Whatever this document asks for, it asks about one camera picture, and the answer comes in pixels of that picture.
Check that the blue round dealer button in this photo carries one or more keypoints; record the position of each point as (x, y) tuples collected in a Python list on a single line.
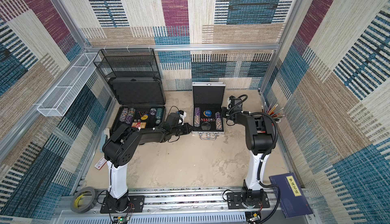
[(207, 113)]

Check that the small purple chip stack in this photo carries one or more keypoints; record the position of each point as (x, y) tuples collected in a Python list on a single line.
[(152, 112)]

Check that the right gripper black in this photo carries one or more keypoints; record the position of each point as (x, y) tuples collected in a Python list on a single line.
[(227, 112)]

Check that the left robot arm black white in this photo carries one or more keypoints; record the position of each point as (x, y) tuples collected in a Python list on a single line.
[(120, 148)]

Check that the right chip stack silver case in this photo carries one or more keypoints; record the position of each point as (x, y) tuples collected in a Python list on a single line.
[(218, 121)]

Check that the dark blue book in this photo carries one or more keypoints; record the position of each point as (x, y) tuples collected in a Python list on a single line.
[(293, 202)]

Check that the left chip stack silver case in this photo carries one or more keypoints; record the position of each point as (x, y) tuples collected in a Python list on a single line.
[(197, 117)]

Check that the chip stack silver case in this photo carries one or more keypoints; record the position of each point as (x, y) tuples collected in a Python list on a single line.
[(218, 121), (197, 117)]

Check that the black mesh shelf rack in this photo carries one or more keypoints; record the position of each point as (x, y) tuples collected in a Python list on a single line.
[(130, 63)]

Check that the red dice row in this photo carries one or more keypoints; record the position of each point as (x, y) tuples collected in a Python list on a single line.
[(207, 119)]

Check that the purple mixed chip stack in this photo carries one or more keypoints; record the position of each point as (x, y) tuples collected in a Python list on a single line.
[(130, 116)]

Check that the grey tape roll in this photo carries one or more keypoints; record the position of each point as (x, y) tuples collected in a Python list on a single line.
[(84, 200)]

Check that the texas holdem card deck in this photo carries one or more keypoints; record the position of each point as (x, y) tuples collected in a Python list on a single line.
[(139, 125)]

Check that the dark grey poker case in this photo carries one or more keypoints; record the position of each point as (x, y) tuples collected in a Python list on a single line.
[(141, 94)]

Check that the bundle of coloured pencils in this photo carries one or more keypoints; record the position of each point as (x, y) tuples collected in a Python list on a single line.
[(276, 109)]

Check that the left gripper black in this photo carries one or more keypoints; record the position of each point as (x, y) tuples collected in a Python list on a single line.
[(188, 127)]

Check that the teal chip stack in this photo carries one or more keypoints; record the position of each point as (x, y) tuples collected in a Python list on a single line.
[(159, 113)]

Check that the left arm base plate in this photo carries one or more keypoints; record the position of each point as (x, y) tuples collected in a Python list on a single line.
[(126, 204)]

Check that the blue orange chip stack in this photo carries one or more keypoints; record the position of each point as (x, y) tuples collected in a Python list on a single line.
[(123, 114)]

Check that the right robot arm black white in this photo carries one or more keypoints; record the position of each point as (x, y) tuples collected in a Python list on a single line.
[(261, 134)]

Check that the white mesh wall basket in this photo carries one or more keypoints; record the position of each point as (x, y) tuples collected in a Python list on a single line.
[(62, 96)]

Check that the silver aluminium poker case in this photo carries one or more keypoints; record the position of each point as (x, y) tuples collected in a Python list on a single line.
[(208, 96)]

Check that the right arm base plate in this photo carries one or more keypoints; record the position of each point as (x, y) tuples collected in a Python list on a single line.
[(257, 199)]

